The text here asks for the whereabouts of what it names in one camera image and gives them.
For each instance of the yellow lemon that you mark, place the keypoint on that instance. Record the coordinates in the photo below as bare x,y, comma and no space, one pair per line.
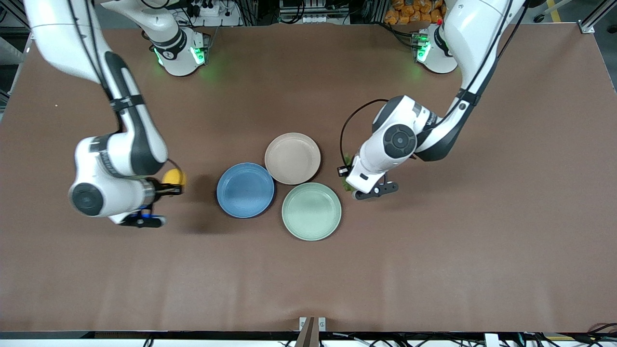
174,177

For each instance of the green lettuce leaf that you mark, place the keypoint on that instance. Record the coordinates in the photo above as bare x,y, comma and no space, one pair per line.
347,184

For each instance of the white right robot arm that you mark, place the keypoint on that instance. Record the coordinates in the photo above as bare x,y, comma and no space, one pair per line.
53,38

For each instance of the light green round plate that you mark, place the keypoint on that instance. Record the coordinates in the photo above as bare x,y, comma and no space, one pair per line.
311,211

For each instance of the blue round plate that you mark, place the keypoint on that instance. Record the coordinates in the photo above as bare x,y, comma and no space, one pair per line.
243,190

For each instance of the beige round plate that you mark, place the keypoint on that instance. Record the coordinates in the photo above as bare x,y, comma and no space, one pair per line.
292,158

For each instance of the brown table cover mat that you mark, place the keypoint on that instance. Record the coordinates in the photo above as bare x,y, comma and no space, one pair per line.
308,279

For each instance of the pile of orange items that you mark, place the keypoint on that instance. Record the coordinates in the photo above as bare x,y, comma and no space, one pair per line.
409,12

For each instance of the white power strip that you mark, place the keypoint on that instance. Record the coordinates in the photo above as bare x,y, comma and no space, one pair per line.
212,9

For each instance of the metal camera stand bracket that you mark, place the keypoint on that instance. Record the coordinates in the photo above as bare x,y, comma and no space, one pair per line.
308,335

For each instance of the aluminium frame profile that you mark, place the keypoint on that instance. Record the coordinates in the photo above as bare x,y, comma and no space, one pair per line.
587,26

